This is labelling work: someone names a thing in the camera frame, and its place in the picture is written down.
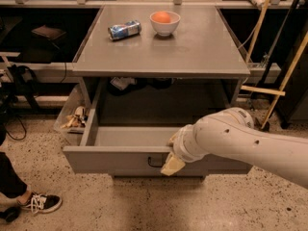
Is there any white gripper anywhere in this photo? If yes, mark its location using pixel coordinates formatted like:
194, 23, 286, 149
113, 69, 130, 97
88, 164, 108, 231
161, 124, 209, 176

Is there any grey top drawer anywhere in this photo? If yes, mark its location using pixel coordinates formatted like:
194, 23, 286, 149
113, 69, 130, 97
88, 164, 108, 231
62, 79, 253, 175

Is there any grey drawer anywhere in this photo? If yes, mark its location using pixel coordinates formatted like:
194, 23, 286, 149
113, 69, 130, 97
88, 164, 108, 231
62, 79, 253, 175
110, 169, 207, 178

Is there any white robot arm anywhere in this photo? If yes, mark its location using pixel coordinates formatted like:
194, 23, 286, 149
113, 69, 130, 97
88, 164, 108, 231
161, 107, 308, 188

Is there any grey bottom drawer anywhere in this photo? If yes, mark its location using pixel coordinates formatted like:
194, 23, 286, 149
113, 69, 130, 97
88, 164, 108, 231
110, 169, 207, 178

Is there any grey drawer cabinet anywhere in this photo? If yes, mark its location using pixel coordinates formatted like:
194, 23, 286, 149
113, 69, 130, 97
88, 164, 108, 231
71, 4, 250, 181

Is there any clear plastic bin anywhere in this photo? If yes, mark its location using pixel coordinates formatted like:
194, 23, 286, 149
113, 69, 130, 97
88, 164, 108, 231
54, 85, 88, 133

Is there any white bowl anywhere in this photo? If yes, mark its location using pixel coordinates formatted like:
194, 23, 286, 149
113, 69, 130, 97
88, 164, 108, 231
150, 11, 181, 37

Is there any black white sneaker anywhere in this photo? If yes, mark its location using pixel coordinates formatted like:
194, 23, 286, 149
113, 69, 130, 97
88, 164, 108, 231
17, 192, 63, 215

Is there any blue crushed soda can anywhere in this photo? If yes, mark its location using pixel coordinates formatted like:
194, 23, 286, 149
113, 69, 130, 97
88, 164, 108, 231
108, 20, 141, 40

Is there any orange fruit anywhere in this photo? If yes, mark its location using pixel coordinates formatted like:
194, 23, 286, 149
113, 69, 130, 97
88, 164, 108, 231
151, 12, 171, 23

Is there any person's dark trouser leg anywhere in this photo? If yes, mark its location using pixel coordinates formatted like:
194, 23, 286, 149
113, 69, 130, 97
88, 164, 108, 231
0, 125, 28, 200

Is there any black wheel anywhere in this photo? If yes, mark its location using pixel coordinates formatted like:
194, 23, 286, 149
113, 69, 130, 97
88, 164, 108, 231
0, 207, 20, 222

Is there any black box on shelf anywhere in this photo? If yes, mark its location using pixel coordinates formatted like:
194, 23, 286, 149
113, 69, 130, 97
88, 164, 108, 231
31, 25, 66, 41

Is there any wooden stick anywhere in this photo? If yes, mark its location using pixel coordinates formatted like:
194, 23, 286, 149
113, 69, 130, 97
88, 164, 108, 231
245, 0, 270, 64

